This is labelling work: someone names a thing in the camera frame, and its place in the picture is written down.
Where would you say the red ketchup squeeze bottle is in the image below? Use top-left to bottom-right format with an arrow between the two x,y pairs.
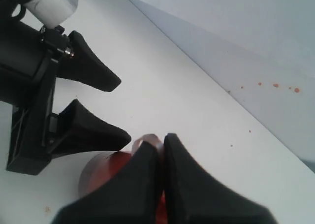
78,134 -> 167,224

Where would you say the white paper backdrop sheet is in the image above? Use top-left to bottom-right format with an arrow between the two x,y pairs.
113,0 -> 315,173

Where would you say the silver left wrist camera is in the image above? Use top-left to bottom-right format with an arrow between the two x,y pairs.
24,0 -> 78,29

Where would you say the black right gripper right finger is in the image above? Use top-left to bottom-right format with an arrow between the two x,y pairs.
164,133 -> 277,224

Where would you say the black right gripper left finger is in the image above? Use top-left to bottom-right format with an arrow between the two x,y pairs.
53,142 -> 162,224

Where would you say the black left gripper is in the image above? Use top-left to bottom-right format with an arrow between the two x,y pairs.
0,21 -> 131,175

